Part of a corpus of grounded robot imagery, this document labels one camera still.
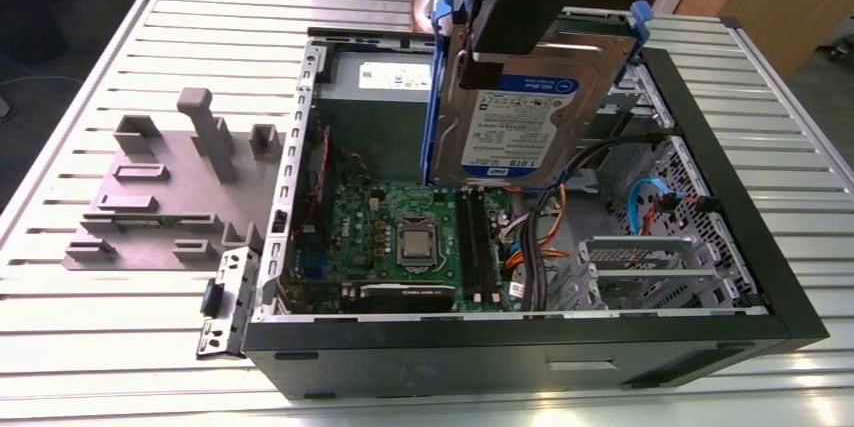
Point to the green motherboard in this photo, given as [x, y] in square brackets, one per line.
[362, 267]

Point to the black CPU socket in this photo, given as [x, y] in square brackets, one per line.
[416, 267]

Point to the black RAM slot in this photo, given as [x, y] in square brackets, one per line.
[485, 247]
[468, 247]

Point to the black graphics card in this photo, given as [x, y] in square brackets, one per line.
[400, 293]

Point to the metal card retention bracket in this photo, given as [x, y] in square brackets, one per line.
[229, 272]

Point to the hard disk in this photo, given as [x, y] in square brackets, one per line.
[527, 137]

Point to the grey power supply unit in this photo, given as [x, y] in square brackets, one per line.
[373, 137]

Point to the grey parts rack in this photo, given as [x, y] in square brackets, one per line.
[173, 207]

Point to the green RAM stick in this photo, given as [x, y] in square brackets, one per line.
[149, 222]

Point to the silver CPU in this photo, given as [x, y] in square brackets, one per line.
[417, 244]

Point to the wooden cabinet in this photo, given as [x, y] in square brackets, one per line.
[787, 7]

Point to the black PC case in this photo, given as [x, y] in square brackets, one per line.
[467, 357]

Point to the metal disk bay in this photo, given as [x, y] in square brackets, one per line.
[640, 274]

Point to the metal optical drive cage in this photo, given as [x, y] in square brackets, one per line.
[623, 119]

